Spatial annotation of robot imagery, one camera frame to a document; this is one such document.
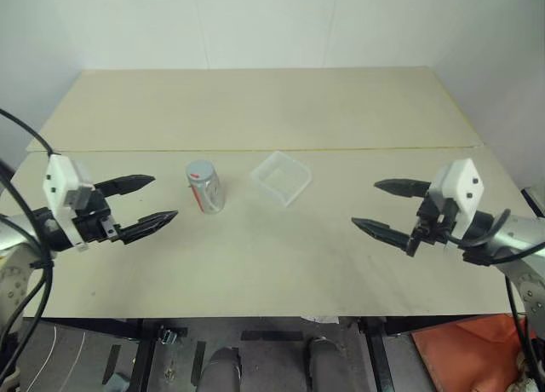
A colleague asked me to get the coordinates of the thin white floor cable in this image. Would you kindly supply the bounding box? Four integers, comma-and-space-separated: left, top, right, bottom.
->
40, 323, 89, 392

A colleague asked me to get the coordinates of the dark rounded shape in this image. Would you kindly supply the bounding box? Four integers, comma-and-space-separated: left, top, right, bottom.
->
203, 346, 244, 392
305, 336, 342, 392

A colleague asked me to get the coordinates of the orange cloth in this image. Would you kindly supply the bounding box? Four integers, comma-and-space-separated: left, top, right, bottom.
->
410, 314, 531, 392

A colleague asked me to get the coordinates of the white paper scrap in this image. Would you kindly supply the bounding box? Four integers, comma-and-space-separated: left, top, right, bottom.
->
301, 312, 341, 326

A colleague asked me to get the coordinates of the silver metal clamp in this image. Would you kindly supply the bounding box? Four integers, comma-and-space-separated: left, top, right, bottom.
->
156, 325, 189, 345

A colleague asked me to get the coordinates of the black metal table frame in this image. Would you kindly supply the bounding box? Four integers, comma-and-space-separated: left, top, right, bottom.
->
42, 316, 482, 392

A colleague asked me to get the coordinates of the black tape strip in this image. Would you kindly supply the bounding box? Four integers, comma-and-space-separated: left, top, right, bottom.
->
190, 339, 209, 385
240, 329, 304, 343
100, 343, 123, 385

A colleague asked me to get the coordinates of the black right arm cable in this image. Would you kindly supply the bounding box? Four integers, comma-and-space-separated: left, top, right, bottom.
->
445, 207, 545, 392

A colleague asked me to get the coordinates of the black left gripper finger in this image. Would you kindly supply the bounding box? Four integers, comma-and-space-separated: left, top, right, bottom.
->
113, 210, 180, 245
94, 174, 156, 199

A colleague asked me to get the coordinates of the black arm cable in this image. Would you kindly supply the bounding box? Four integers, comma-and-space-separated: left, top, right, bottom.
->
445, 207, 545, 392
0, 108, 59, 392

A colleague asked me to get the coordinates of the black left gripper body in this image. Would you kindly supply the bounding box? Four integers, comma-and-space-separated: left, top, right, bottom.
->
72, 189, 123, 244

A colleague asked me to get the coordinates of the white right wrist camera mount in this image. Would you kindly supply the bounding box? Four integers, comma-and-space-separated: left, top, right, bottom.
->
427, 157, 485, 240

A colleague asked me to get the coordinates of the clear square plastic container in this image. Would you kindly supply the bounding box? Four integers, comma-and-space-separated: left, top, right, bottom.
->
249, 150, 314, 209

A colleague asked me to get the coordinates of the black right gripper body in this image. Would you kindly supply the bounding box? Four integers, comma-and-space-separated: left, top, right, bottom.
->
409, 194, 456, 251

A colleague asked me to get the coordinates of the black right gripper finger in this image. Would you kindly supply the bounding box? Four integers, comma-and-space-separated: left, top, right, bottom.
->
373, 178, 433, 199
351, 217, 417, 257

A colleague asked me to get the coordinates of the silver soda can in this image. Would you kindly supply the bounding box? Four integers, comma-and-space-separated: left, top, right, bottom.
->
185, 159, 226, 216

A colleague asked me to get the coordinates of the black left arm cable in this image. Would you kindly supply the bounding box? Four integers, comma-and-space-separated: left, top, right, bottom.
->
0, 108, 59, 392

